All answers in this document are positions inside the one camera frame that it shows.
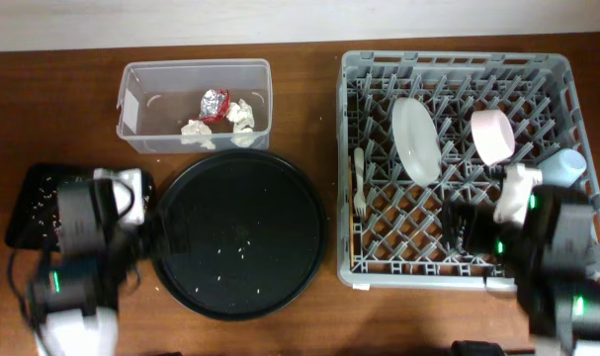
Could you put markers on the clear plastic waste bin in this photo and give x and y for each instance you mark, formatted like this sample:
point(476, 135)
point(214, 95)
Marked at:
point(157, 98)

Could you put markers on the light blue cup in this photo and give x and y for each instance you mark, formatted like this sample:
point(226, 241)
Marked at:
point(563, 168)

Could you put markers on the red snack wrapper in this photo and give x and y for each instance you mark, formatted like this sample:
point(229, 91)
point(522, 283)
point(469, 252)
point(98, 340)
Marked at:
point(214, 105)

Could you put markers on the pink bowl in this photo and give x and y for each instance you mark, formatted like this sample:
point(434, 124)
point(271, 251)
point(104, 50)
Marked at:
point(492, 135)

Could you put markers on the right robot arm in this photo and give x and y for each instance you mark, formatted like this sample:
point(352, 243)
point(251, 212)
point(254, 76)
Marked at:
point(562, 305)

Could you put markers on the round black serving tray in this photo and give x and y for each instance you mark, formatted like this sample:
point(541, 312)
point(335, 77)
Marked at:
point(244, 232)

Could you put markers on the grey dishwasher rack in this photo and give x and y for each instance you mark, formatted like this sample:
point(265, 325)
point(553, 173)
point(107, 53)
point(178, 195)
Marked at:
point(398, 243)

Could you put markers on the white tissue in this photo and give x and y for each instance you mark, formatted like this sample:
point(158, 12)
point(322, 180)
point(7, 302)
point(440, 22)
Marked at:
point(196, 131)
point(241, 115)

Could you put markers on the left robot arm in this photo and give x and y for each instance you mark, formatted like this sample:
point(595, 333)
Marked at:
point(74, 299)

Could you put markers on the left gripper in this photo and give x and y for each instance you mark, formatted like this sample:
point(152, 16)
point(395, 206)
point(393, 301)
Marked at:
point(144, 248)

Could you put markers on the grey plate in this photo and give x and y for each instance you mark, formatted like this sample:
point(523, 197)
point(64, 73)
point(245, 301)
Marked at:
point(416, 141)

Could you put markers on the wooden chopstick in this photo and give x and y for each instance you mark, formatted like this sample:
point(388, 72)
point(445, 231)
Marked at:
point(351, 214)

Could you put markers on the rice and peanut leftovers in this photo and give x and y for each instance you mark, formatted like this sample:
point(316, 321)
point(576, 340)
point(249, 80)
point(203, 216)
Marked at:
point(43, 212)

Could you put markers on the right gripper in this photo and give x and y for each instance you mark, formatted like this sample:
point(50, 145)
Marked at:
point(479, 215)

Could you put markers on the white plastic fork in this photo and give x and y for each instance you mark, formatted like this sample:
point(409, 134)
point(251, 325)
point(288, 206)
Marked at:
point(359, 200)

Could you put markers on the black rectangular tray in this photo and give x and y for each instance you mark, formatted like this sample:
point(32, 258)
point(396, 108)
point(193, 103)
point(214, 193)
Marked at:
point(134, 191)

